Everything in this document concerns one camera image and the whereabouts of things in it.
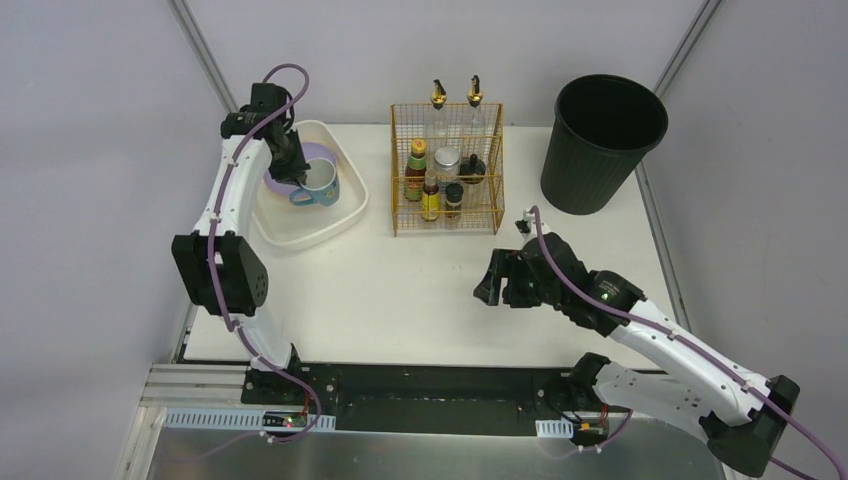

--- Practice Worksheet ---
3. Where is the purple plate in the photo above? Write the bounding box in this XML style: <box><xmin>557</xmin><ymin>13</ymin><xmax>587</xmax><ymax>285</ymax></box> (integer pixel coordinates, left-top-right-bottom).
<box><xmin>263</xmin><ymin>142</ymin><xmax>337</xmax><ymax>196</ymax></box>

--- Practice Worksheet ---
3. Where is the blue white mug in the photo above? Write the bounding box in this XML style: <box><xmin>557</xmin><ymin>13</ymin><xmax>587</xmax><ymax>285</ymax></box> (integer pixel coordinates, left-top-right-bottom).
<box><xmin>289</xmin><ymin>158</ymin><xmax>340</xmax><ymax>207</ymax></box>

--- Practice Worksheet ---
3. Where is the dark spice jar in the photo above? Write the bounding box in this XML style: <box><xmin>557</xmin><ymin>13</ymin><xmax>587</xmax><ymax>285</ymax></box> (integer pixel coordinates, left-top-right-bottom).
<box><xmin>445</xmin><ymin>182</ymin><xmax>464</xmax><ymax>221</ymax></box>

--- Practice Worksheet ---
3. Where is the black lid round jar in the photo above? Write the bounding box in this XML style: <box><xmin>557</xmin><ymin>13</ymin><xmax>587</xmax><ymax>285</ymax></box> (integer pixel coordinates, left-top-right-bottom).
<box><xmin>458</xmin><ymin>153</ymin><xmax>487</xmax><ymax>185</ymax></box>

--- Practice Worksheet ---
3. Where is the small yellow label bottle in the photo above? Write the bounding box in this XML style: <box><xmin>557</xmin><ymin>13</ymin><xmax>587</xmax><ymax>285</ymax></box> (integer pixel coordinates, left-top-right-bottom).
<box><xmin>421</xmin><ymin>170</ymin><xmax>440</xmax><ymax>222</ymax></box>

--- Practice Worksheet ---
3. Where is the yellow cap sauce bottle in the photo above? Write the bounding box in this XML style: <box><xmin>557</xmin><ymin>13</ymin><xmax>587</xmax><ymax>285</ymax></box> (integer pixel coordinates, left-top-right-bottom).
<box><xmin>404</xmin><ymin>138</ymin><xmax>428</xmax><ymax>202</ymax></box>

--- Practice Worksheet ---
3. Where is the silver lid shaker jar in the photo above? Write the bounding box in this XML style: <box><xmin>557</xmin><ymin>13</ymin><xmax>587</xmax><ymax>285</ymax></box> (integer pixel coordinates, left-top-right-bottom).
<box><xmin>433</xmin><ymin>146</ymin><xmax>461</xmax><ymax>192</ymax></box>

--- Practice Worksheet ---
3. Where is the oil bottle with brown liquid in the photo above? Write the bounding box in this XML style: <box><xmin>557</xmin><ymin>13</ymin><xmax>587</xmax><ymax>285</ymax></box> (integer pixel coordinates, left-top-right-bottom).
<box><xmin>461</xmin><ymin>74</ymin><xmax>487</xmax><ymax>157</ymax></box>

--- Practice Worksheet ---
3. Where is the clear oil bottle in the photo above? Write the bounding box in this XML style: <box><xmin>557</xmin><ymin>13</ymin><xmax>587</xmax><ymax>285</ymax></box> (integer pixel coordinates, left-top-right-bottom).
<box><xmin>425</xmin><ymin>79</ymin><xmax>449</xmax><ymax>154</ymax></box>

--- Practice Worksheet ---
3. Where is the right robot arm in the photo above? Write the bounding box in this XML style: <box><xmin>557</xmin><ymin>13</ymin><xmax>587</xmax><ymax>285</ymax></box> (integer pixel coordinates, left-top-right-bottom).
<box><xmin>473</xmin><ymin>233</ymin><xmax>800</xmax><ymax>478</ymax></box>

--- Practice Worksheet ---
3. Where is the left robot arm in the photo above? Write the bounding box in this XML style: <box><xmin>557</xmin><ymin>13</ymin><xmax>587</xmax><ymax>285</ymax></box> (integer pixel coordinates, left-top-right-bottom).
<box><xmin>171</xmin><ymin>81</ymin><xmax>306</xmax><ymax>372</ymax></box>

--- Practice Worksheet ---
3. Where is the white plastic tub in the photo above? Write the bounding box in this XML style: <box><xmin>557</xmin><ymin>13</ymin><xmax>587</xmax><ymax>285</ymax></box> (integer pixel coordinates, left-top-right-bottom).
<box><xmin>253</xmin><ymin>120</ymin><xmax>369</xmax><ymax>251</ymax></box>

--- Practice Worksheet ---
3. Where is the black ribbed trash bin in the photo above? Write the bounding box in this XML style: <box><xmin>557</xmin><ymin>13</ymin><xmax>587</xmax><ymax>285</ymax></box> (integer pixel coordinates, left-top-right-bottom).
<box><xmin>540</xmin><ymin>74</ymin><xmax>669</xmax><ymax>215</ymax></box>

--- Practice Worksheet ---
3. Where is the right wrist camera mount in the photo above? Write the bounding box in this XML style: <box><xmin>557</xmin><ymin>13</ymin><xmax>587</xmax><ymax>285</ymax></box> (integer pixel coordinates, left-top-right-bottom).
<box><xmin>515</xmin><ymin>208</ymin><xmax>539</xmax><ymax>243</ymax></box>

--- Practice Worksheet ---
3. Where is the gold wire basket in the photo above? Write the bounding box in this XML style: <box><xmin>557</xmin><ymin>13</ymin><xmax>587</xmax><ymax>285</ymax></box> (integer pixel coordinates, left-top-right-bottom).
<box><xmin>389</xmin><ymin>103</ymin><xmax>505</xmax><ymax>235</ymax></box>

